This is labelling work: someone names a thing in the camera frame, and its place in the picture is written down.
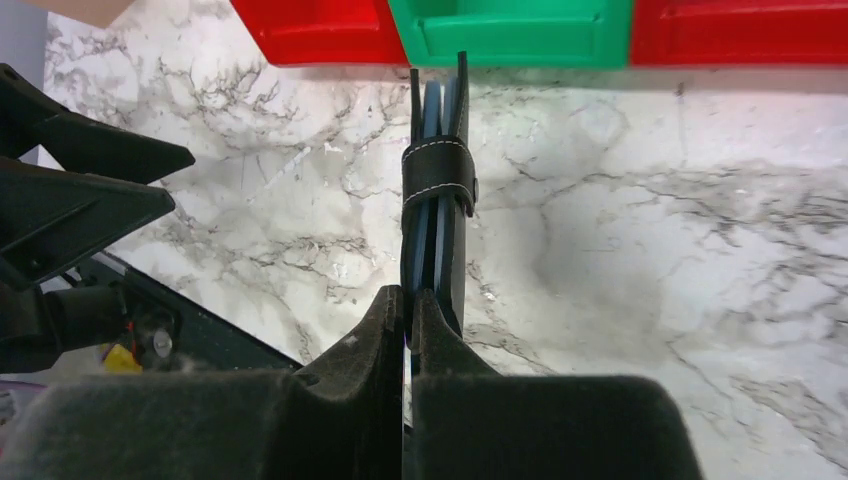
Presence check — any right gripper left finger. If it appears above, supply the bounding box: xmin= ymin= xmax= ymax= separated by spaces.
xmin=1 ymin=286 xmax=403 ymax=479

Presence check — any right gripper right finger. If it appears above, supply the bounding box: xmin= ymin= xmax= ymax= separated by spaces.
xmin=410 ymin=290 xmax=702 ymax=479

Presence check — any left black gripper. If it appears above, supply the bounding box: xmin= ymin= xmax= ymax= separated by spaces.
xmin=1 ymin=65 xmax=195 ymax=373

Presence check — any black leather card holder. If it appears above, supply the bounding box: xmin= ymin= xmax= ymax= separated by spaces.
xmin=400 ymin=51 xmax=479 ymax=335

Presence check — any peach desk file organizer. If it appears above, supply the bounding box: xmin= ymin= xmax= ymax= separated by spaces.
xmin=23 ymin=0 xmax=134 ymax=28

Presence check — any left red bin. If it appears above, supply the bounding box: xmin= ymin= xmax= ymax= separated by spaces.
xmin=231 ymin=0 xmax=408 ymax=67

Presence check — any red bin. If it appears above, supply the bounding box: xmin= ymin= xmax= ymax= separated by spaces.
xmin=630 ymin=0 xmax=847 ymax=67
xmin=231 ymin=0 xmax=408 ymax=67

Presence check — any green bin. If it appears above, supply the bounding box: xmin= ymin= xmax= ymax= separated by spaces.
xmin=389 ymin=0 xmax=633 ymax=69

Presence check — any right red bin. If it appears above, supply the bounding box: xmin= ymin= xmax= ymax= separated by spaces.
xmin=630 ymin=0 xmax=847 ymax=67

